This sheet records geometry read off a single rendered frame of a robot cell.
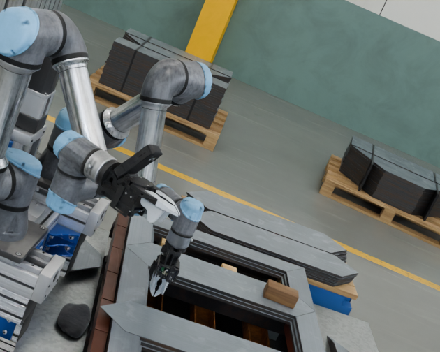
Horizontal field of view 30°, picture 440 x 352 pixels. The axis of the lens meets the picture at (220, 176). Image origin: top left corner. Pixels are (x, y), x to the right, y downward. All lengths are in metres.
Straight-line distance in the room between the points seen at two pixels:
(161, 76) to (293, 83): 7.14
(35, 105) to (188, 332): 0.84
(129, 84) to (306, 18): 3.07
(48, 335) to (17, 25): 1.06
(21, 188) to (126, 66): 4.72
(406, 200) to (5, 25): 5.46
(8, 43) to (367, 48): 7.68
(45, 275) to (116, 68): 4.73
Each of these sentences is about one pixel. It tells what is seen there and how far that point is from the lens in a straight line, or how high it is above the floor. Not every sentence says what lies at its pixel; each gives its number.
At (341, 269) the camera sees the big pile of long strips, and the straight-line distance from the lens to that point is 3.57.
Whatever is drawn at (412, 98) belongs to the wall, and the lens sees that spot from 9.63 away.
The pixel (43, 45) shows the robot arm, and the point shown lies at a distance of 2.06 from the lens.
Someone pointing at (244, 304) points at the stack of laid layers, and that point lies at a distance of 2.97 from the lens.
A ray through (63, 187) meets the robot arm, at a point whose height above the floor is 1.35.
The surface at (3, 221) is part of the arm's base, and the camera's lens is 2.33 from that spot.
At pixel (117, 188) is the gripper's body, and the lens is 1.89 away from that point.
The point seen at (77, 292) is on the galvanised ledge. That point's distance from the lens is 2.93.
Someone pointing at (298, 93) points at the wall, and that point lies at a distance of 9.59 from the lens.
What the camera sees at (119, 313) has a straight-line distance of 2.58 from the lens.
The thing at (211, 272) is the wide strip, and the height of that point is 0.85.
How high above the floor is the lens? 2.18
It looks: 20 degrees down
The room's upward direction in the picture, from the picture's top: 24 degrees clockwise
